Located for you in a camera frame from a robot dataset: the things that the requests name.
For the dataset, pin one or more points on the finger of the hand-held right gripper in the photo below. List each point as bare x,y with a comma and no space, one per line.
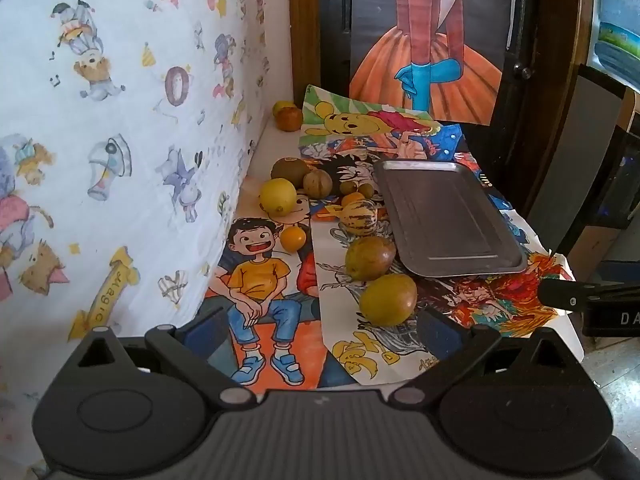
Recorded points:
565,294

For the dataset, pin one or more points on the small smooth orange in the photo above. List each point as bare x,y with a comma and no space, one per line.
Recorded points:
292,238

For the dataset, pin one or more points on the yellow lemon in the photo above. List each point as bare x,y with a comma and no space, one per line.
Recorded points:
276,197

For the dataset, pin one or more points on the seated boy drawing sheet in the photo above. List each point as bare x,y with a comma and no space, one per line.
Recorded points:
257,280

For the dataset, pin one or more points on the brown kiwi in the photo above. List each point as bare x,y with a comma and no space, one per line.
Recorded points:
289,171

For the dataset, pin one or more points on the yellow bear drawing sheet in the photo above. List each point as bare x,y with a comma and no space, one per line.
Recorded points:
340,122

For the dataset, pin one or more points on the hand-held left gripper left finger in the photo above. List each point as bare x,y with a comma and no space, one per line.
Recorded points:
212,342

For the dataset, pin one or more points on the brown potato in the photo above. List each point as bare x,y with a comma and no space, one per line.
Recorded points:
388,300

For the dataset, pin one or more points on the black door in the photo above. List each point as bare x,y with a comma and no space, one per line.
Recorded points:
335,35

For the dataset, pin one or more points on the metal tray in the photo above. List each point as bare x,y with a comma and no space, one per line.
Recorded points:
445,215

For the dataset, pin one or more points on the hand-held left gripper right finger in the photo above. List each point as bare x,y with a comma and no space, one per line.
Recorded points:
432,335

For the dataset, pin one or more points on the striped pepino melon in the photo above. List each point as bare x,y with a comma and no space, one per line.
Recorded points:
358,217

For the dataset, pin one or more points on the green-brown oval fruit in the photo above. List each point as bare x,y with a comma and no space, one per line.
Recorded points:
370,258

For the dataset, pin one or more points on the wall poster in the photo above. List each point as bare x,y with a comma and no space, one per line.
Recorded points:
425,75

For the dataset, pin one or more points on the reddish brown round fruit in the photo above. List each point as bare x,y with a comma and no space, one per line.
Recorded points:
290,121

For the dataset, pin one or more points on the flame figure drawing sheet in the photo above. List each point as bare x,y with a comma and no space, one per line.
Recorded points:
475,305

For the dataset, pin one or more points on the cardboard box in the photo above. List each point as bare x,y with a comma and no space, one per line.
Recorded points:
592,255

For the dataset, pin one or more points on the orange mandarin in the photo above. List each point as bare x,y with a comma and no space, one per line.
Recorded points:
354,197

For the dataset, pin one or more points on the brown passion fruit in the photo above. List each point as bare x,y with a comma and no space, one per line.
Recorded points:
317,183

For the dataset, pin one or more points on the yellow round fruit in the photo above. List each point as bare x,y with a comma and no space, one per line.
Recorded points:
283,106

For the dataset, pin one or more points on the spiky-haired comic drawing sheet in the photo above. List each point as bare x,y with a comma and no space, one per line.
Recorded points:
345,167

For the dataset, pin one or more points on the wooden door frame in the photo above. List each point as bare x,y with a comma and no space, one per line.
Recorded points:
304,35

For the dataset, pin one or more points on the printed blanket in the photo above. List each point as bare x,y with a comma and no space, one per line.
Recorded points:
125,110

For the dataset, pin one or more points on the landscape painting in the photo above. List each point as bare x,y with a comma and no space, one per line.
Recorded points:
617,25

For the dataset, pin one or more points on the metal door knob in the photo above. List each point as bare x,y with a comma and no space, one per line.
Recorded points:
522,72

